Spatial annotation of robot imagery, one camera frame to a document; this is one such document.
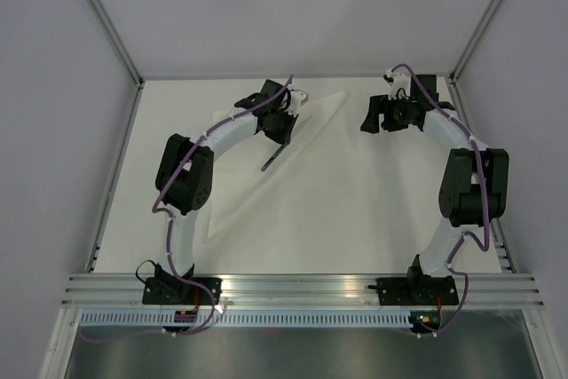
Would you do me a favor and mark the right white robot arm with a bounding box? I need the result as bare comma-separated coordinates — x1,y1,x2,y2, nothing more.
360,69,509,304

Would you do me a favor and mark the left aluminium frame post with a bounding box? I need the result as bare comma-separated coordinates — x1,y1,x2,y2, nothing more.
86,0,144,88

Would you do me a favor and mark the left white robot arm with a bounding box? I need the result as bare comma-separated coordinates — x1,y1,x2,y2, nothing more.
152,77,309,304

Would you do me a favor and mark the right aluminium frame post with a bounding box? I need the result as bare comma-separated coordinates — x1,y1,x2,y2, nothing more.
449,0,505,85

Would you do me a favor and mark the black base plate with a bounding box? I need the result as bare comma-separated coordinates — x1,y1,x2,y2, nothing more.
142,277,222,306
367,276,460,307

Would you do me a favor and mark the aluminium frame post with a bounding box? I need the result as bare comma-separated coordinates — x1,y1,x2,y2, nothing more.
449,0,505,85
86,0,144,88

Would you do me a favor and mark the white cloth napkin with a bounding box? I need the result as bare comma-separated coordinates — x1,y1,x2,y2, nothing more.
201,91,349,240

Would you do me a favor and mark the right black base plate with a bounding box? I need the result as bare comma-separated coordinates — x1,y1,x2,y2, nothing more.
367,276,460,307

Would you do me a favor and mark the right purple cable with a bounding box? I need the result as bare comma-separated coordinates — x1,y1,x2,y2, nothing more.
390,63,492,340

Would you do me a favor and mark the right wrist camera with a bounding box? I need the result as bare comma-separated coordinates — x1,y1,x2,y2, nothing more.
383,68,412,100

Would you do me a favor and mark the white slotted cable duct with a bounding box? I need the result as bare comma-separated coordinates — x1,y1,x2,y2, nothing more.
79,309,412,328

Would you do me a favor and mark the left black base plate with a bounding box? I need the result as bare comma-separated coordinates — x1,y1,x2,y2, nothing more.
142,277,222,306

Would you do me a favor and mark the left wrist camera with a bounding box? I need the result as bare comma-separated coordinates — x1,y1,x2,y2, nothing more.
286,89,309,115

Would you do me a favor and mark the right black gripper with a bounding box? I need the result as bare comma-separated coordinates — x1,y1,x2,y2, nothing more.
360,93,414,134

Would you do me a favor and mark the aluminium mounting rail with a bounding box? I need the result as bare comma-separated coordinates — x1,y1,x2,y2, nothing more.
60,273,544,310

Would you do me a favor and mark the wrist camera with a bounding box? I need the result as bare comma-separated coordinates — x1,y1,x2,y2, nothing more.
383,68,412,100
286,89,309,115

